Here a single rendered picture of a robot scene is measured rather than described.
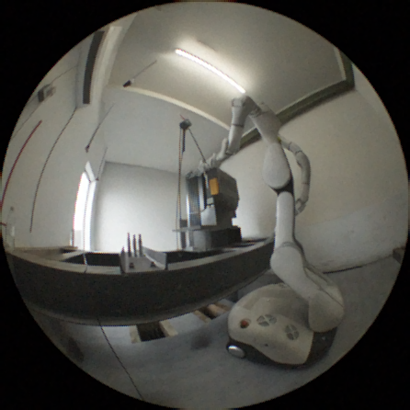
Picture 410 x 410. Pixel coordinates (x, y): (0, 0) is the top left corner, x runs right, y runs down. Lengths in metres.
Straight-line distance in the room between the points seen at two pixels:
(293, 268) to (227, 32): 2.37
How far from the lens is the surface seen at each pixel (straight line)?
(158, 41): 2.13
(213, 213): 1.28
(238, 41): 2.18
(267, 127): 0.83
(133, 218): 3.36
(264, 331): 0.62
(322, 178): 2.07
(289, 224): 0.62
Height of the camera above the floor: 0.80
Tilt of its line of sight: 15 degrees up
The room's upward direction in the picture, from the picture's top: 5 degrees counter-clockwise
